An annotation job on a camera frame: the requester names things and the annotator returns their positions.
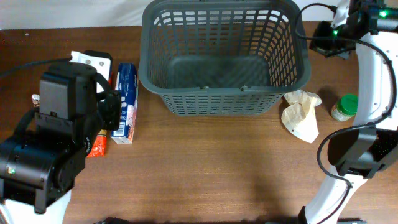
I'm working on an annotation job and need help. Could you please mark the blue carton box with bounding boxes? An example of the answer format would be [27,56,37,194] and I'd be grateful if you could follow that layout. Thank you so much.
[111,63,139,144]

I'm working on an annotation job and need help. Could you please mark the orange pasta packet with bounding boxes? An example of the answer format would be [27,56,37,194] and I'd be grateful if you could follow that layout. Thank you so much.
[87,73,111,157]

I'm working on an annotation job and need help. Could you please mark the clear bread bag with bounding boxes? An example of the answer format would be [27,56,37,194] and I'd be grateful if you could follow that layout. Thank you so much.
[32,94,40,107]

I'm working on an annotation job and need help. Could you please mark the grey plastic basket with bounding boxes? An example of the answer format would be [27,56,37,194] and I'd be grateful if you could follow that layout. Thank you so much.
[138,0,311,116]

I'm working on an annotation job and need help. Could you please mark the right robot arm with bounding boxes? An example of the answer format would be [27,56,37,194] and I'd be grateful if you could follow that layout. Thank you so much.
[298,1,397,223]

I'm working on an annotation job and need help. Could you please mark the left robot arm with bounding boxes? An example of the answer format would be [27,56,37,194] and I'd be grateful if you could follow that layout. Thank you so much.
[1,62,121,223]

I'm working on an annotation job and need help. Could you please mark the green lid jar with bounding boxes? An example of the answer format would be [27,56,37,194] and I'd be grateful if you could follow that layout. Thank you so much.
[330,94,358,122]

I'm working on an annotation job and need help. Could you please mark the crumpled beige paper bag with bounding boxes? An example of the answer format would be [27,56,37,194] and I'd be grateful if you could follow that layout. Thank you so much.
[281,90,322,143]

